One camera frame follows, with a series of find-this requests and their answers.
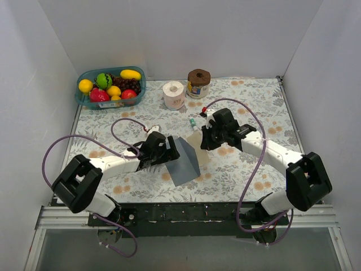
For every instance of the pink dragon fruit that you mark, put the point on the pink dragon fruit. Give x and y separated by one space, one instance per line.
98 95

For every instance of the white toilet paper roll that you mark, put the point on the white toilet paper roll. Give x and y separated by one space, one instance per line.
174 95

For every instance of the floral table mat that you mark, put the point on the floral table mat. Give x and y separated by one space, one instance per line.
227 176

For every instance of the dark purple grapes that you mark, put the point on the dark purple grapes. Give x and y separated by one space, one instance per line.
125 84

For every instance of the small yellow fruit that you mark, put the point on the small yellow fruit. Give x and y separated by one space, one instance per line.
115 97

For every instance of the brown toilet paper roll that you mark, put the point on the brown toilet paper roll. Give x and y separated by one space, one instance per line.
198 83

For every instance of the aluminium frame rail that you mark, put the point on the aluminium frame rail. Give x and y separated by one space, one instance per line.
319 216

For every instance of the yellow lemon left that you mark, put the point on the yellow lemon left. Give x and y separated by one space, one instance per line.
85 86

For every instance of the yellow lemon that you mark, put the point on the yellow lemon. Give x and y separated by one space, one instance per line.
114 91
85 86

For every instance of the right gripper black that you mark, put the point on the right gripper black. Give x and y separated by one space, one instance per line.
207 139

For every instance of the green watermelon ball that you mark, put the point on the green watermelon ball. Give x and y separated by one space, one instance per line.
103 81

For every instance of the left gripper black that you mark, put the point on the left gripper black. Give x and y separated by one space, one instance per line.
171 149

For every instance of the yellow mango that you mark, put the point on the yellow mango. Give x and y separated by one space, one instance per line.
130 74

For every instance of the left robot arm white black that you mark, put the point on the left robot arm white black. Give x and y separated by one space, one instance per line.
77 184

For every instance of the teal plastic fruit basket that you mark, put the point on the teal plastic fruit basket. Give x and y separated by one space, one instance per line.
83 100

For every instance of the red apple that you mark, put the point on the red apple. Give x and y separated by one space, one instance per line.
128 94

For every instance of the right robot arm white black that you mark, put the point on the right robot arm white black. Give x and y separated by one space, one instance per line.
307 181

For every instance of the yellow lemon centre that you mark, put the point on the yellow lemon centre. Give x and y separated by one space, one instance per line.
114 91

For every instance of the grey envelope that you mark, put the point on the grey envelope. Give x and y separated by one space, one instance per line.
186 167

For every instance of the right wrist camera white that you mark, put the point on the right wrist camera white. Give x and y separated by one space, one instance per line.
207 114

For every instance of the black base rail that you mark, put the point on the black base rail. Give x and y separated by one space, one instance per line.
177 219

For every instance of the cream letter paper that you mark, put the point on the cream letter paper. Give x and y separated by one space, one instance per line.
195 140

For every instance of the green white glue stick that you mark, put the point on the green white glue stick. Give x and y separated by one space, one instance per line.
193 124

